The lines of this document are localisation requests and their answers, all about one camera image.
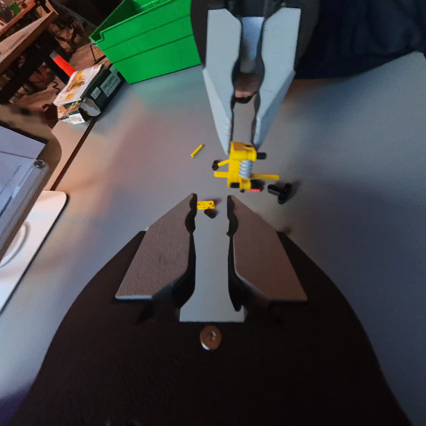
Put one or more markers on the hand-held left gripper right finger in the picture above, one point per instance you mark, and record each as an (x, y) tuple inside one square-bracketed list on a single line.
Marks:
[(263, 263)]

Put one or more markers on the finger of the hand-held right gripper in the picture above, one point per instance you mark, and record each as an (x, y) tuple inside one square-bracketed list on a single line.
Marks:
[(219, 66), (278, 66)]

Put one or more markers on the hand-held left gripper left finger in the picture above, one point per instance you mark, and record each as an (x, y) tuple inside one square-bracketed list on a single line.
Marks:
[(159, 259)]

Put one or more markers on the yellow lego spring assembly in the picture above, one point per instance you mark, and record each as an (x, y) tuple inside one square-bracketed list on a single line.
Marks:
[(238, 159)]

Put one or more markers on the person's right forearm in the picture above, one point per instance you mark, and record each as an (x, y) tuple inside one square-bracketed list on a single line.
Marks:
[(359, 33)]

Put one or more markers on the black lego pin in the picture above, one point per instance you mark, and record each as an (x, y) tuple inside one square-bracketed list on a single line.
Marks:
[(210, 214)]

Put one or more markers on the short yellow lego beam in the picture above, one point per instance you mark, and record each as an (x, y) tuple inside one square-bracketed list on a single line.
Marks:
[(206, 204)]

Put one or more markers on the black T-shaped lego piece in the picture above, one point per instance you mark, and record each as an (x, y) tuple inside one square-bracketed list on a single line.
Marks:
[(283, 193)]

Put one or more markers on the short yellow lego axle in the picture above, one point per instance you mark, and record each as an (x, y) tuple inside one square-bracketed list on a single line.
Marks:
[(197, 150)]

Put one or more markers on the opened black lego box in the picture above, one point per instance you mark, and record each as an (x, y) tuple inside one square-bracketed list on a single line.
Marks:
[(106, 86)]

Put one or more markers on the lego instruction booklet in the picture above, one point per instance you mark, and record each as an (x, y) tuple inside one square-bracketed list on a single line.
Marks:
[(80, 83)]

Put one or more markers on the person's right hand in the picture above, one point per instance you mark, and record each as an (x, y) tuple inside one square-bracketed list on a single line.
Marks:
[(246, 85)]

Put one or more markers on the green plastic bin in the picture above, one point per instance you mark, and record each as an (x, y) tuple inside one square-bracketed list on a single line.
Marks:
[(149, 50)]

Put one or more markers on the wooden instruction sign stand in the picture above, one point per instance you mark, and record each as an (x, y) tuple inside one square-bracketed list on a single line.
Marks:
[(33, 233)]

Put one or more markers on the orange traffic cone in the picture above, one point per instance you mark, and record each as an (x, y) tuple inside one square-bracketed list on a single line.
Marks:
[(63, 65)]

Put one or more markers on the printed instruction sheet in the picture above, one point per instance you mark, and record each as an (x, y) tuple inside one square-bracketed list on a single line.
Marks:
[(13, 166)]

